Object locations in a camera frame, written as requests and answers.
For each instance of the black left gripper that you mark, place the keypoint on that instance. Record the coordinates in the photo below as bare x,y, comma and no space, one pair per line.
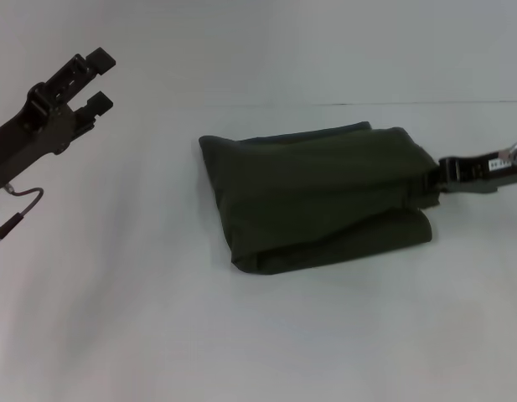
27,125

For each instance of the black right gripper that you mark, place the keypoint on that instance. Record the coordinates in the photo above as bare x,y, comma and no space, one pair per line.
480,171

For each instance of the dark green FREE t-shirt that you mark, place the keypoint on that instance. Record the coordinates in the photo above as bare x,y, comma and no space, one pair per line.
316,197

